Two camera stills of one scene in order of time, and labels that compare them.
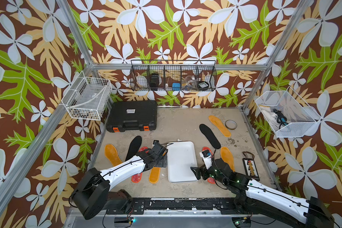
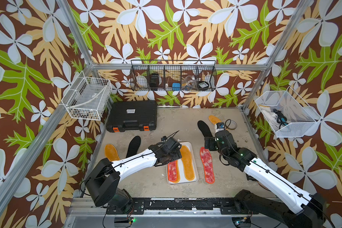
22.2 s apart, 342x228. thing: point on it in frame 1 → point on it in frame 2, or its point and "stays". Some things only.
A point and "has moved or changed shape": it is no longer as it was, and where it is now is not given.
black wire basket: [174, 75] stays
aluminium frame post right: [300, 12] stays
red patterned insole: [137, 178] → [172, 169]
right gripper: [202, 168] → [212, 140]
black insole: [134, 147] stays
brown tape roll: [231, 124] stays
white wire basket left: [87, 97] stays
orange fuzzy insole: [227, 157] has moved or changed shape
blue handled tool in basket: [281, 118] stays
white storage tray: [181, 156] stays
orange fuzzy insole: [154, 175] → [178, 177]
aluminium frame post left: [90, 70] stays
